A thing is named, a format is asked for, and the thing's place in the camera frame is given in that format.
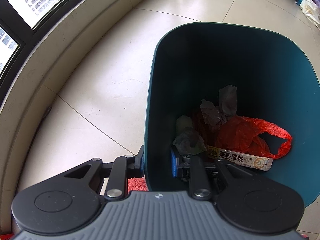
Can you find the dark teal trash bin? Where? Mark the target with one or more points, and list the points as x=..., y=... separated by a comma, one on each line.
x=275, y=82

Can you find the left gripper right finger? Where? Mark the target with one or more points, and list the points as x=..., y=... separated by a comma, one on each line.
x=206, y=178

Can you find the white tote bag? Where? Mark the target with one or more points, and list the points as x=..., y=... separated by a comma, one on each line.
x=311, y=11

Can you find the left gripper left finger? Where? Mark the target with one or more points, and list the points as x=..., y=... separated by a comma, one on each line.
x=93, y=173

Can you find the red fuzzy mat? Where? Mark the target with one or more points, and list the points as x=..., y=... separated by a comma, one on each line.
x=137, y=184

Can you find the oat latte sachet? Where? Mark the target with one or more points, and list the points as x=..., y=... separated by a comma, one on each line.
x=245, y=160

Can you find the red plastic bag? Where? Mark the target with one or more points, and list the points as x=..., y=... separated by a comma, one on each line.
x=241, y=134

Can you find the crumpled green wrapper trash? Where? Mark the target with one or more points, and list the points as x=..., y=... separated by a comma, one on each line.
x=188, y=140

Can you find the black window frame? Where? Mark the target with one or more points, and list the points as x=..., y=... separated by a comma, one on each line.
x=24, y=23

